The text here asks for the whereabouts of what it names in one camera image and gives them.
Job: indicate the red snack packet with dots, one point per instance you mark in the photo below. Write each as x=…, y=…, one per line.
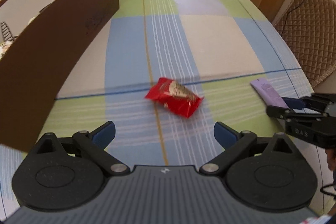
x=175, y=97

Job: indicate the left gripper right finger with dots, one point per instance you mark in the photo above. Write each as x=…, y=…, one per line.
x=237, y=146

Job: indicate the large brown storage box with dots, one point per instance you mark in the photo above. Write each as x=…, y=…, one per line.
x=58, y=53

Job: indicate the purple tube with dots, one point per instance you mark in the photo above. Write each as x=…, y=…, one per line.
x=269, y=95

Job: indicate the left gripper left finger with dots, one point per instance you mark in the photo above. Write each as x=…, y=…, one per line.
x=92, y=147

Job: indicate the checkered tablecloth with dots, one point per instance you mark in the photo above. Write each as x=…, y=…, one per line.
x=215, y=48

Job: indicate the brown quilted chair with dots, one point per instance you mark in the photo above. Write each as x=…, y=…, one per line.
x=308, y=28

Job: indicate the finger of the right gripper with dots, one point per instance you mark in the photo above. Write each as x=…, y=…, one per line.
x=316, y=101
x=290, y=115

